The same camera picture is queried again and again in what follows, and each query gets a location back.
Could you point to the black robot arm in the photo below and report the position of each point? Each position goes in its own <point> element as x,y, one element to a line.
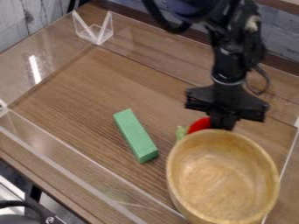
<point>234,25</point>

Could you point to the black table leg bracket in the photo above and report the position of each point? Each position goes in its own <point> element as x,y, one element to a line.
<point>36,210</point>

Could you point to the wooden bowl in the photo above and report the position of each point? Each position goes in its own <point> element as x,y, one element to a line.
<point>222,178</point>

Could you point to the clear acrylic corner bracket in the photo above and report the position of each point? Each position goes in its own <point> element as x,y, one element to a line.
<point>94,33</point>

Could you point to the red plush strawberry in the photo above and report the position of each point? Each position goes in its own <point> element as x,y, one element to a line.
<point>201,124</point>

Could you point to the green foam block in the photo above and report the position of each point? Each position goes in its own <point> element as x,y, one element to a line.
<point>138,139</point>

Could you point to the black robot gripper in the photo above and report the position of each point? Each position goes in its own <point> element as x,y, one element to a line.
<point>226,104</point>

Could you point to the clear acrylic tray walls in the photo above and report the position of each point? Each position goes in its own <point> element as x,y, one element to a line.
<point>64,85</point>

